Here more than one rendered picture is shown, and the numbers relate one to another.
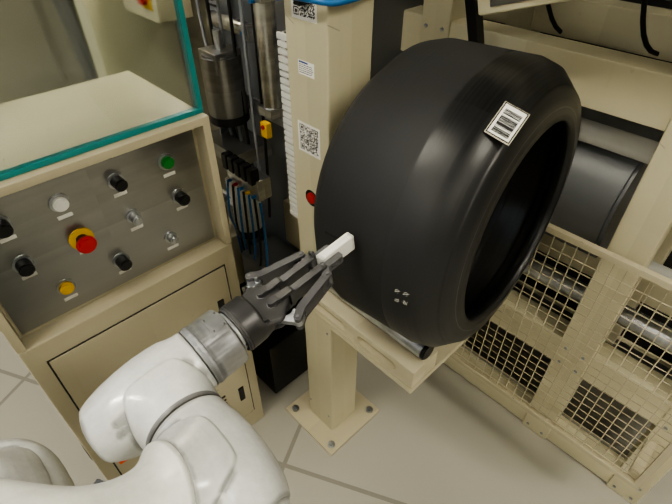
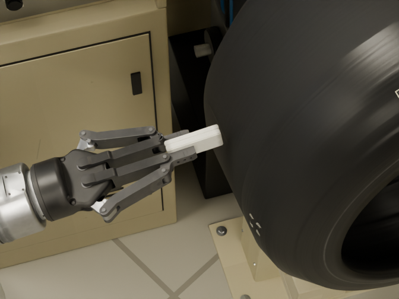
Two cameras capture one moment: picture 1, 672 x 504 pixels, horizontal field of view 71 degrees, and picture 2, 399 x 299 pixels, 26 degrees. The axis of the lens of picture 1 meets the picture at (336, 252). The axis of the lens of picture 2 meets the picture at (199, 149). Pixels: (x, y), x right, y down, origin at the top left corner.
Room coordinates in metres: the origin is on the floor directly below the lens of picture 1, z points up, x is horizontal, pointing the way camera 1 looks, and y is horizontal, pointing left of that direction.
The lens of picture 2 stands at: (0.06, -0.27, 2.15)
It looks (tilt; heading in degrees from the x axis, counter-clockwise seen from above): 58 degrees down; 27
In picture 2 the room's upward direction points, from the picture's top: straight up
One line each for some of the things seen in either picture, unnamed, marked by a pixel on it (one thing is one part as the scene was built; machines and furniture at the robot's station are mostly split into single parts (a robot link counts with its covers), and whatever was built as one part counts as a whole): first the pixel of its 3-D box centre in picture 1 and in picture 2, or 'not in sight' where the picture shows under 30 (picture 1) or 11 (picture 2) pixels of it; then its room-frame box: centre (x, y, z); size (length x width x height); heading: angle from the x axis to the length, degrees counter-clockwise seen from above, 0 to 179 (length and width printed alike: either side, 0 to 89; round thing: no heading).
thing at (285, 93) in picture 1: (297, 134); not in sight; (1.07, 0.09, 1.19); 0.05 x 0.04 x 0.48; 134
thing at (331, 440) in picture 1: (332, 409); (270, 254); (1.03, 0.01, 0.01); 0.27 x 0.27 x 0.02; 44
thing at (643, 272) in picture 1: (529, 325); not in sight; (0.92, -0.57, 0.65); 0.90 x 0.02 x 0.70; 44
